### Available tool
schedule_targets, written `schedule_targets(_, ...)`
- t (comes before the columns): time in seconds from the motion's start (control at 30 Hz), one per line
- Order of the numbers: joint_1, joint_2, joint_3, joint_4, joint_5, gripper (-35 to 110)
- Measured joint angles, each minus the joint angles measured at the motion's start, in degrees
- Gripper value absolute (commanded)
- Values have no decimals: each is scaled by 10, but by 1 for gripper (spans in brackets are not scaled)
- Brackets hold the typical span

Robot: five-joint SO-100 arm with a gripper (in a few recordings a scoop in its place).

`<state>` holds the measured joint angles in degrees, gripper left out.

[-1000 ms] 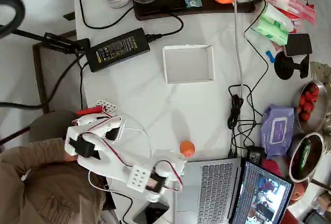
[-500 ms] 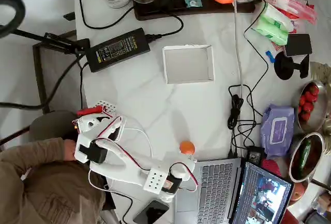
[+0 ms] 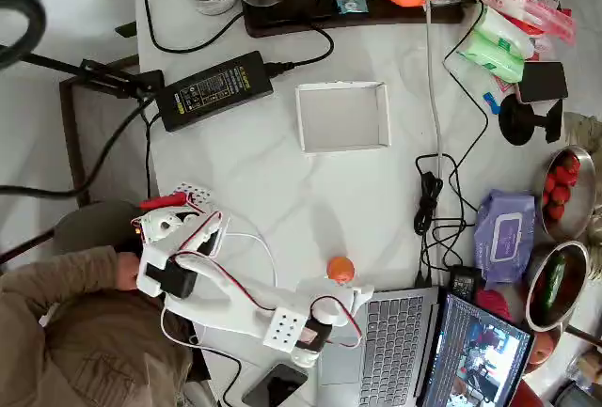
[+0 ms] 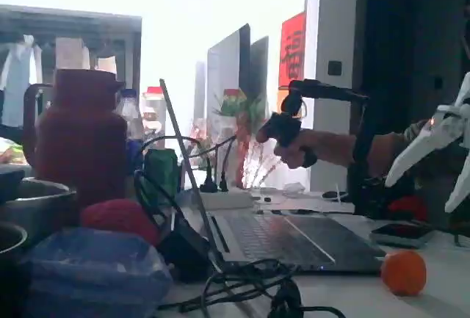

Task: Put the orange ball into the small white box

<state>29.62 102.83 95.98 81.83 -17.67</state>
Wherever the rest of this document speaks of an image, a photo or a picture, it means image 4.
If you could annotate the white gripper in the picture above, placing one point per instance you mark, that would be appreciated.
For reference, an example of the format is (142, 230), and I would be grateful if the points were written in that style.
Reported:
(444, 124)

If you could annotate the orange fruit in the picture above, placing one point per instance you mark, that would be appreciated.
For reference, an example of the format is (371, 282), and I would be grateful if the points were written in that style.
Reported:
(404, 273)

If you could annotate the black leader arm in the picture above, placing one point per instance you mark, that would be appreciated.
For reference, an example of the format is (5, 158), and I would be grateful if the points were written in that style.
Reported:
(330, 92)

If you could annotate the brown sleeved forearm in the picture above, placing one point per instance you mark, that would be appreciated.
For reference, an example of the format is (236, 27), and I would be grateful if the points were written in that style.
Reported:
(385, 152)

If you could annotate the person's right hand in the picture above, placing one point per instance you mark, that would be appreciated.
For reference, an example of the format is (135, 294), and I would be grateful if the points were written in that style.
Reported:
(330, 149)

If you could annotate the black smartphone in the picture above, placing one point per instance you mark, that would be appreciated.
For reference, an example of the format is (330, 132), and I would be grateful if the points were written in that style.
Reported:
(402, 233)

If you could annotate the silver laptop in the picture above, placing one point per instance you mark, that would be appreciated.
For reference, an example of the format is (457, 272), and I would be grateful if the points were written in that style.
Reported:
(293, 237)

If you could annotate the red calligraphy banner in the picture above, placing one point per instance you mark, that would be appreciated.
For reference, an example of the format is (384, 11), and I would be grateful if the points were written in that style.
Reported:
(292, 50)

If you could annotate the narrow dark glass panel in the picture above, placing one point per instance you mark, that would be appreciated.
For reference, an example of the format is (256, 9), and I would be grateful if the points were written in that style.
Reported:
(260, 68)

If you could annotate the white power strip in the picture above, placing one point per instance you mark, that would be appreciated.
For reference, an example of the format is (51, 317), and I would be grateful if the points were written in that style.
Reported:
(231, 200)

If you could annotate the red flower plant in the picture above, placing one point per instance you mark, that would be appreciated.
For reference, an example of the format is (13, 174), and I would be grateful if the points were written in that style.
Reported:
(238, 108)

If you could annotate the wide dark glass panel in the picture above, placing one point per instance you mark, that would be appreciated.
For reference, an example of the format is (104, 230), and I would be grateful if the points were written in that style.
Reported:
(227, 64)

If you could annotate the small black power adapter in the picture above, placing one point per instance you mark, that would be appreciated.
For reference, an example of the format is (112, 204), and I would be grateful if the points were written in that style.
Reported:
(183, 255)

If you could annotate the green can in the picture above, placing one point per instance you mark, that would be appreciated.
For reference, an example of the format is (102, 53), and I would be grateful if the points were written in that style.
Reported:
(161, 171)

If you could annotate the jar with red lid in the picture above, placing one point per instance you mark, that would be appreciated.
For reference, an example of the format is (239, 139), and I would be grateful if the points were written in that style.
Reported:
(153, 112)

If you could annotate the clear bottle blue cap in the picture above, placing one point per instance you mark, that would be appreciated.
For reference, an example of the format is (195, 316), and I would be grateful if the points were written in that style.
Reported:
(130, 116)

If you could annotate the red fabric pouch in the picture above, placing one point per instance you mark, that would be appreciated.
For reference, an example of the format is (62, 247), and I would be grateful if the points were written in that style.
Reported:
(121, 215)

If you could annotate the small beige paper bag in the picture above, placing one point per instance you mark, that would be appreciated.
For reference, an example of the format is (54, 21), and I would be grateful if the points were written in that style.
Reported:
(106, 65)

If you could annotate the wet wipes pack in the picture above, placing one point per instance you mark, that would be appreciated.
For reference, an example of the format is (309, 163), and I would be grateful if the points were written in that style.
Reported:
(95, 274)

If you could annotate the dark red thermos jug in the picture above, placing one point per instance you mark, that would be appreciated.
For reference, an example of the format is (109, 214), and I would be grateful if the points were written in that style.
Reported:
(81, 141)

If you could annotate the large beige paper bag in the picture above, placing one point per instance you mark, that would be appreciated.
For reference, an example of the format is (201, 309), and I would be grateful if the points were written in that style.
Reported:
(71, 53)

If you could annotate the dark wooden shelf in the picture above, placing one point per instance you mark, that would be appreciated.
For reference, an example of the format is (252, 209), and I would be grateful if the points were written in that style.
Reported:
(73, 20)

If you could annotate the stainless steel bowl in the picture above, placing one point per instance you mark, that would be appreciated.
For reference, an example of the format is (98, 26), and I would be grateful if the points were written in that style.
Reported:
(11, 241)
(40, 204)

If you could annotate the colourful snack bag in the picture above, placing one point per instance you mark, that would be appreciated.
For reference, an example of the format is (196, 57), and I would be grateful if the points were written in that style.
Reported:
(11, 152)

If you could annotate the white hanging garment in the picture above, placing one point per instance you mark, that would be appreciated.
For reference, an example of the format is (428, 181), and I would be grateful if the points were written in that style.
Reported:
(18, 75)

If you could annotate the black wall switch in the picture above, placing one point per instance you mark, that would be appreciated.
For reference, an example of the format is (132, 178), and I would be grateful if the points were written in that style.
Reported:
(335, 68)

